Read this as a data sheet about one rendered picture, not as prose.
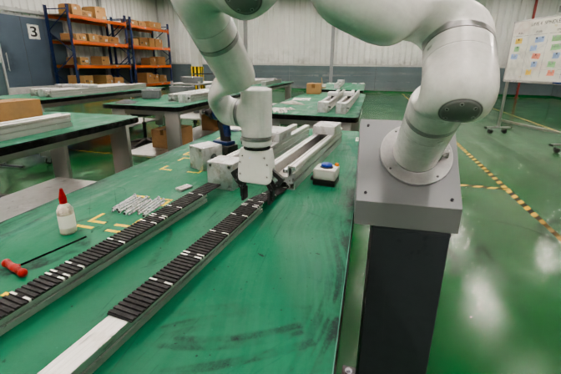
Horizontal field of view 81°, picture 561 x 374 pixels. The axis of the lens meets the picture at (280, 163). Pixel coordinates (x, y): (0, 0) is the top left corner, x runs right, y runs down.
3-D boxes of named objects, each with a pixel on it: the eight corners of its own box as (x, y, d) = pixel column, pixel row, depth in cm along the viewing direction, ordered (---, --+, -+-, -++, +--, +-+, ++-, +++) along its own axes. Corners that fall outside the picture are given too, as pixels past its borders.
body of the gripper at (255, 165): (234, 144, 91) (235, 182, 94) (268, 148, 87) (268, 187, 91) (246, 138, 98) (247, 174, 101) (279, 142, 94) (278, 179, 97)
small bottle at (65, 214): (57, 233, 84) (48, 189, 80) (72, 227, 87) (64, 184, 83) (65, 236, 82) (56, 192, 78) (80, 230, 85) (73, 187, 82)
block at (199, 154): (206, 173, 131) (204, 149, 128) (190, 167, 138) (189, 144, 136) (226, 167, 138) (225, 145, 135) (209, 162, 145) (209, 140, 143)
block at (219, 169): (239, 192, 112) (238, 165, 109) (208, 187, 116) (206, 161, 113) (251, 184, 120) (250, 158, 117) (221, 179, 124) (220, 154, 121)
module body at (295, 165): (295, 190, 114) (295, 166, 111) (268, 186, 117) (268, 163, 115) (341, 142, 185) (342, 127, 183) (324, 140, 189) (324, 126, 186)
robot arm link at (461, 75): (460, 97, 77) (507, 7, 56) (462, 167, 69) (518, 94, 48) (406, 93, 80) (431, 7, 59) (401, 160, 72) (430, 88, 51)
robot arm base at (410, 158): (453, 131, 94) (478, 88, 77) (450, 192, 86) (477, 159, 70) (384, 121, 98) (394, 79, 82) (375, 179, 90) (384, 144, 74)
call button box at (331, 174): (334, 187, 117) (335, 170, 115) (307, 184, 120) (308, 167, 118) (339, 180, 124) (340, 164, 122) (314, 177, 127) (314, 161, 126)
